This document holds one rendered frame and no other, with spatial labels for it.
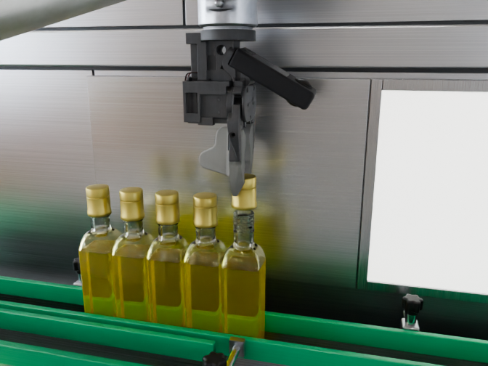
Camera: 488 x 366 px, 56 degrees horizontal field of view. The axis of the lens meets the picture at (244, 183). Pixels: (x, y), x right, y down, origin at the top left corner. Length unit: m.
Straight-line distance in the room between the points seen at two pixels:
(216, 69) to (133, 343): 0.41
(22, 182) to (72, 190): 0.11
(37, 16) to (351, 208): 0.58
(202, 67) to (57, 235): 0.53
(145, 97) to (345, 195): 0.37
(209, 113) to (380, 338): 0.41
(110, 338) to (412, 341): 0.44
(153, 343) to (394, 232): 0.40
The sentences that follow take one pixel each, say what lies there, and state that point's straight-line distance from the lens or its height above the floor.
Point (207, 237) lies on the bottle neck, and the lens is 0.66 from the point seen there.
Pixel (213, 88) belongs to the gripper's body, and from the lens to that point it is 0.59.
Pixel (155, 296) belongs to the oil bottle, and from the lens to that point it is 0.72.
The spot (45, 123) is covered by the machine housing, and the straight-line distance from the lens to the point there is 0.95.
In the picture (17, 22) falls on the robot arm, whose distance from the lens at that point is 0.28.
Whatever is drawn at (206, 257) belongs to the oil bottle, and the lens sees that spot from 0.66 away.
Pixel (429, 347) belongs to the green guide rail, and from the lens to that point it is 0.76.
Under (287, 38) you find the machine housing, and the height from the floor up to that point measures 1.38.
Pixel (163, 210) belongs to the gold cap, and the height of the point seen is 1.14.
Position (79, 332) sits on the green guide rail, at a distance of 0.77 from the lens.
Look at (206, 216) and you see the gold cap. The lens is 0.65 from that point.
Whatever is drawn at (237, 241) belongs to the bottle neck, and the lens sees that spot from 0.65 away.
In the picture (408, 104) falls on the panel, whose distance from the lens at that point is 0.73.
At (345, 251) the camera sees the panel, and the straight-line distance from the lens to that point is 0.78.
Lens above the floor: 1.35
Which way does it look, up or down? 15 degrees down
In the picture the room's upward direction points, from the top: straight up
